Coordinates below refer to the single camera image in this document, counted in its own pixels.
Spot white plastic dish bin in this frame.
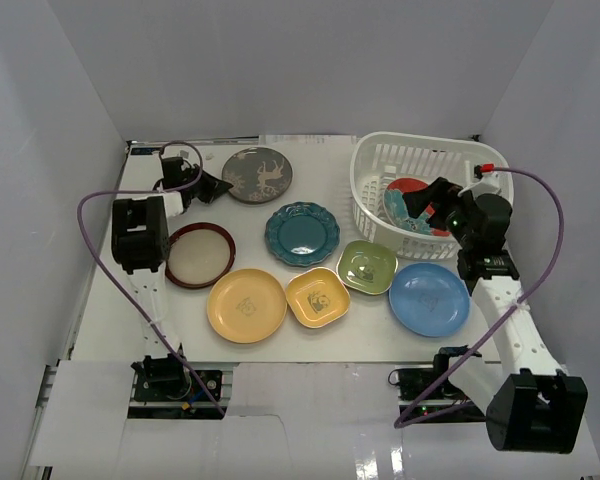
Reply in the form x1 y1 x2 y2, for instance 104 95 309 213
349 132 508 262

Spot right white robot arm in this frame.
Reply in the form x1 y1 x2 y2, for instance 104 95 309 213
394 178 588 454

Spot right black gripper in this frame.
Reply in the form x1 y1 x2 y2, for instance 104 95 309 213
402 178 479 250

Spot red plate with teal flower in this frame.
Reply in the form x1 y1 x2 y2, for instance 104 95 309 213
383 177 450 237

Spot teal scalloped plate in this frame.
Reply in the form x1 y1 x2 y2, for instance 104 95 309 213
264 201 340 267

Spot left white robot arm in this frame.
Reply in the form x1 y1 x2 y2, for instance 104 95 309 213
111 156 236 359

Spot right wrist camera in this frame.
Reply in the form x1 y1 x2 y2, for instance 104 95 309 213
473 163 495 180

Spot square yellow panda dish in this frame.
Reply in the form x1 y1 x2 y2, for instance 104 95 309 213
285 267 351 329

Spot square green panda dish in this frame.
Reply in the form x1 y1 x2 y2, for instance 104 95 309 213
336 240 399 296

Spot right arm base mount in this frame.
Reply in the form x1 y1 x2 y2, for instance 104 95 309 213
388 349 486 424

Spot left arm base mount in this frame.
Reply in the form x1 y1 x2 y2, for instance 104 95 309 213
127 354 225 420

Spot round blue plate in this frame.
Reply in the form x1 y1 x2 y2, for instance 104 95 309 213
388 263 470 338

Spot round yellow plate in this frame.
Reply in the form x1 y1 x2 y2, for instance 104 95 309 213
206 268 287 344

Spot grey plate with deer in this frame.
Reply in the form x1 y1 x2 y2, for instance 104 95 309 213
221 147 293 204

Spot dark red rimmed plate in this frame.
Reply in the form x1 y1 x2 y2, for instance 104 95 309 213
166 222 236 290

